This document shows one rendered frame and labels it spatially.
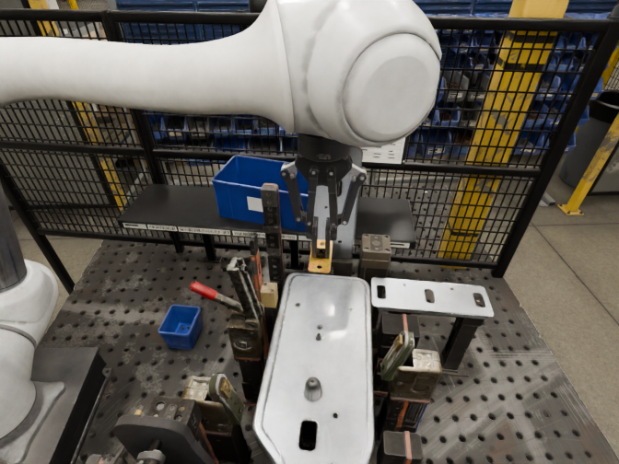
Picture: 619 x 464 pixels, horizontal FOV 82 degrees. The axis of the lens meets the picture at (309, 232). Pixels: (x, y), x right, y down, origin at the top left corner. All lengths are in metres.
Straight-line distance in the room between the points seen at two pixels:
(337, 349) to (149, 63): 0.66
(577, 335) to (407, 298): 1.69
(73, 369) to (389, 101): 1.07
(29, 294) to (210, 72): 0.82
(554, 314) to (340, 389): 1.95
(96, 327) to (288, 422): 0.85
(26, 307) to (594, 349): 2.47
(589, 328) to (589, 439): 1.39
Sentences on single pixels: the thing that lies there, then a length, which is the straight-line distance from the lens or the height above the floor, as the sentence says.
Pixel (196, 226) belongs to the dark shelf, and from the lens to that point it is 1.12.
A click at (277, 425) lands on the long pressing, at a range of 0.75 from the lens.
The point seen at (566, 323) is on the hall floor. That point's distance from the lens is 2.56.
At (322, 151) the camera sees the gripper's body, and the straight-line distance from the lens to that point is 0.49.
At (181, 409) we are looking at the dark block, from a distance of 0.66.
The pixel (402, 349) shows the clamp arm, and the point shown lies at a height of 1.10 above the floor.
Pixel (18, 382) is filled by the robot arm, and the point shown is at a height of 0.95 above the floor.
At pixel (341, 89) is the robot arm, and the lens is 0.25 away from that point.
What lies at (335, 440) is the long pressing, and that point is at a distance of 0.74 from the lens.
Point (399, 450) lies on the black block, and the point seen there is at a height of 0.99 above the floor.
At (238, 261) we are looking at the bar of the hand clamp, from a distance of 0.71.
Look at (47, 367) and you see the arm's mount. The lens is 1.22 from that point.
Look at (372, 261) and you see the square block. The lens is 0.98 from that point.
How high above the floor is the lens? 1.69
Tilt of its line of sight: 39 degrees down
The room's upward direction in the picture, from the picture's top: straight up
